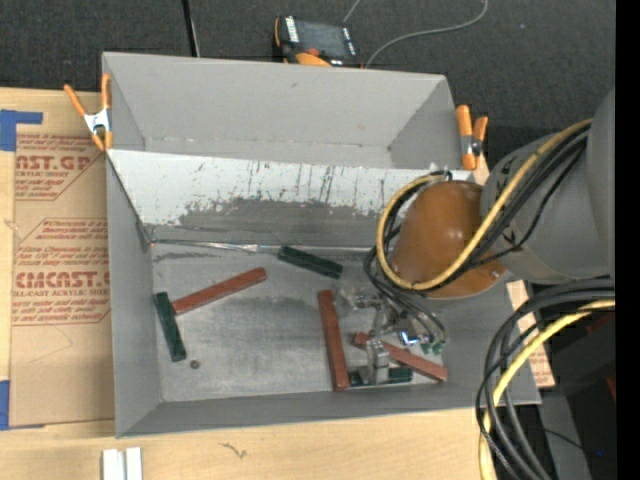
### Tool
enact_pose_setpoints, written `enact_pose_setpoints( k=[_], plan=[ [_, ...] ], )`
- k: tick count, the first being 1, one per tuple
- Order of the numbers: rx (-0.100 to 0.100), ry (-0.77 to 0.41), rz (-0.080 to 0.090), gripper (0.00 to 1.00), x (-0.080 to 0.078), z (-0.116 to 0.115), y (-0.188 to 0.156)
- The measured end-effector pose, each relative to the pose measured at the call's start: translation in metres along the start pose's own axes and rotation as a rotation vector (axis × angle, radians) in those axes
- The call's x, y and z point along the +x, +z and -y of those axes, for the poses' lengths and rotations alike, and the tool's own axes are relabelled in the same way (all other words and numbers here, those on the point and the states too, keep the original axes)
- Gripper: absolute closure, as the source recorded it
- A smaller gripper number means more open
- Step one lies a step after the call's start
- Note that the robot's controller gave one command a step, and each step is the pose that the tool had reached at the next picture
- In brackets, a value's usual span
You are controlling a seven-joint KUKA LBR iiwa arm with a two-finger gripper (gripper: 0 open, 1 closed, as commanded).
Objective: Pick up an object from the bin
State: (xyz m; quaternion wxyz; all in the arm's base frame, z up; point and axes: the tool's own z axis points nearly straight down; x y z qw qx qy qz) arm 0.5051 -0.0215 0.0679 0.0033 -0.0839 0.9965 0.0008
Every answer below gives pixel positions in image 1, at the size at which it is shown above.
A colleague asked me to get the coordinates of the dark green flat block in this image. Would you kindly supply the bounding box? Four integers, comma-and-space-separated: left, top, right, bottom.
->
348, 365, 415, 388
277, 245, 345, 281
152, 291, 188, 363

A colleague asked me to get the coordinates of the grey metal bin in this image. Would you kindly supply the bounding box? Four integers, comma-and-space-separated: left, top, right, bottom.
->
101, 51, 544, 439

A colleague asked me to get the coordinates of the brown cardboard board, red print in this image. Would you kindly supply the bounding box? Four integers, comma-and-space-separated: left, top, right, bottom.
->
0, 86, 557, 429

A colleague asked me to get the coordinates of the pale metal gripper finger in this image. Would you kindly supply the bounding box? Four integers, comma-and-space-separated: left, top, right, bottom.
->
365, 339, 392, 386
336, 286, 383, 317

